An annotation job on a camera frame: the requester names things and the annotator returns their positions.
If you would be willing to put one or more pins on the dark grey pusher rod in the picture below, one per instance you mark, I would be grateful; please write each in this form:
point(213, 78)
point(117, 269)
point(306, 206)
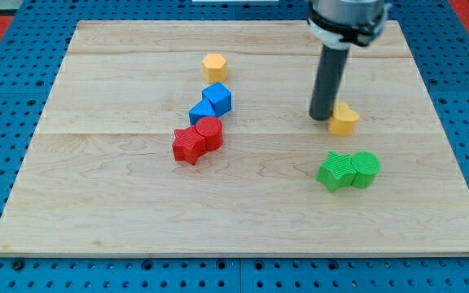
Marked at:
point(327, 82)

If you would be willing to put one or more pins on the yellow heart block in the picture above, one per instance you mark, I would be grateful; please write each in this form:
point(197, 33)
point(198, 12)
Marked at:
point(343, 120)

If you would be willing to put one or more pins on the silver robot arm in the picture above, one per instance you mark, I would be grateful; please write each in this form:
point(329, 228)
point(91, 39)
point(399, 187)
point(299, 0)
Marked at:
point(339, 25)

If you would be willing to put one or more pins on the green star block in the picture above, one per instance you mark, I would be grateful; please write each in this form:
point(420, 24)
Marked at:
point(336, 171)

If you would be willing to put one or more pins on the red star block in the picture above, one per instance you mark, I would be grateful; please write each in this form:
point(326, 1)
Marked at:
point(188, 145)

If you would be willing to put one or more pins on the green cylinder block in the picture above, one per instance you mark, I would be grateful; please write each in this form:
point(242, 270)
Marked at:
point(366, 165)

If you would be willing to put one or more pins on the blue cube block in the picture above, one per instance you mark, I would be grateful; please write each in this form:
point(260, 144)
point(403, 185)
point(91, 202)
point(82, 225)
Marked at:
point(219, 97)

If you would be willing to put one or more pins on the yellow hexagon block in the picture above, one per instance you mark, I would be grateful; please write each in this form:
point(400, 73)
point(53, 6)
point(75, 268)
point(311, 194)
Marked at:
point(214, 67)

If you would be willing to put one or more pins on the blue triangle block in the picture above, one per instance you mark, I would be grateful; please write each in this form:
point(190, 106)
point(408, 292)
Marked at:
point(200, 110)

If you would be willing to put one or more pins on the red cylinder block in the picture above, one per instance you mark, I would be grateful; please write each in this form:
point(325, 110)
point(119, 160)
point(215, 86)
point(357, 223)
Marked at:
point(211, 128)

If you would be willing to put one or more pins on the wooden board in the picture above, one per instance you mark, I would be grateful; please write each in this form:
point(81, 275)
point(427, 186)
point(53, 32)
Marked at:
point(99, 179)

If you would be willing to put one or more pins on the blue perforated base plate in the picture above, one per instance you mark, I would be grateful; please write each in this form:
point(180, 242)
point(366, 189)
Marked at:
point(30, 55)

